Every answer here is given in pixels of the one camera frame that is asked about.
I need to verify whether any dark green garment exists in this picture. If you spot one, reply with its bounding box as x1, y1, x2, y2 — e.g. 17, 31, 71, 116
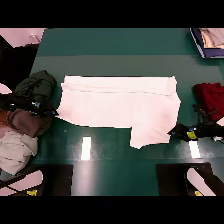
13, 69, 58, 103

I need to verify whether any brown garment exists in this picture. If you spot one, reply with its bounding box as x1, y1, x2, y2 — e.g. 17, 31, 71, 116
5, 109, 53, 139

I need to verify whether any red garment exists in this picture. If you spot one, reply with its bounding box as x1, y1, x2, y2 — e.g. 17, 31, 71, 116
193, 82, 224, 123

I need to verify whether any light grey garment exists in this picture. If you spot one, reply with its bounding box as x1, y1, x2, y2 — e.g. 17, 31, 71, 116
0, 129, 40, 177

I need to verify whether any blue box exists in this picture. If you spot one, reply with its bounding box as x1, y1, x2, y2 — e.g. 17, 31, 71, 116
189, 27, 224, 60

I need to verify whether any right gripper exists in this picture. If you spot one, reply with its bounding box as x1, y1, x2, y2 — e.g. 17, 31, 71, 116
167, 122, 202, 142

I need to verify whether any white T-shirt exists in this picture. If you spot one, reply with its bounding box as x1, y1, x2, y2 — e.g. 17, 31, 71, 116
55, 75, 182, 150

